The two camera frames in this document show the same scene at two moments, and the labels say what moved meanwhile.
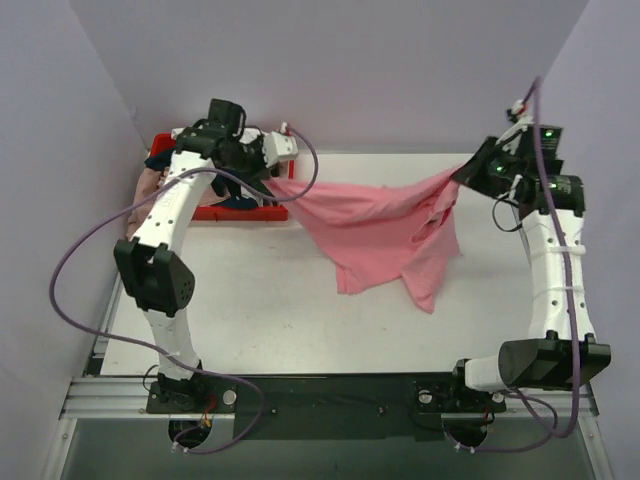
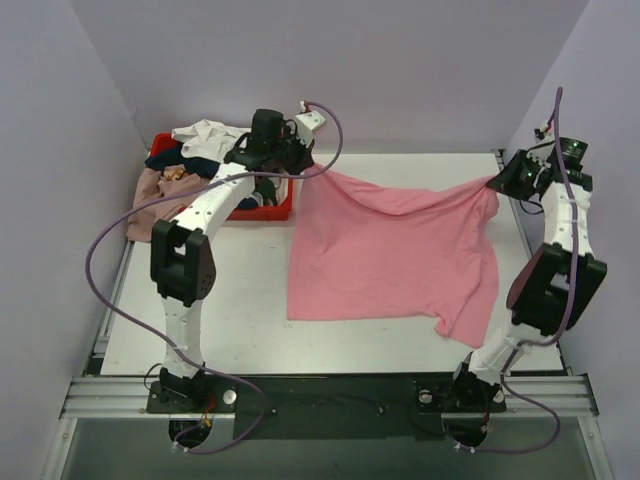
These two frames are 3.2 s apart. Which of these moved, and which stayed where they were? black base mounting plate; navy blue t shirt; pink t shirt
Moved: pink t shirt
Stayed: navy blue t shirt; black base mounting plate
